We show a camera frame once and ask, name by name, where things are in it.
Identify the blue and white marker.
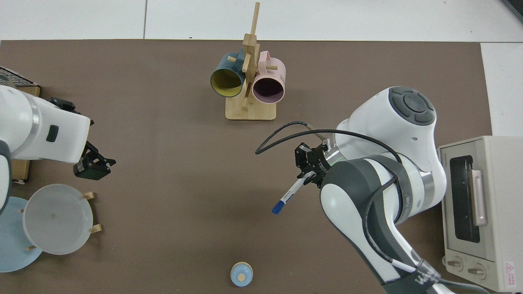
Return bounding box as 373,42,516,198
271,171,306,215

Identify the wooden plate rack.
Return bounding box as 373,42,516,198
16,191,103,251

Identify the grey plate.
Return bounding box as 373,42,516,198
22,183,94,256

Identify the wooden cup stand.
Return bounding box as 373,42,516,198
225,2,277,121

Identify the brown table cloth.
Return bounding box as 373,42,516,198
0,39,493,294

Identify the pink cup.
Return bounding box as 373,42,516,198
251,50,286,105

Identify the light blue plate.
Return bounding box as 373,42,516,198
0,196,44,273

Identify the dark teal cup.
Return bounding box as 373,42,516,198
210,49,248,98

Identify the pale toaster oven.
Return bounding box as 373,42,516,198
438,135,523,293

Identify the dark grey equipment edge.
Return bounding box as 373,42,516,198
501,0,523,22

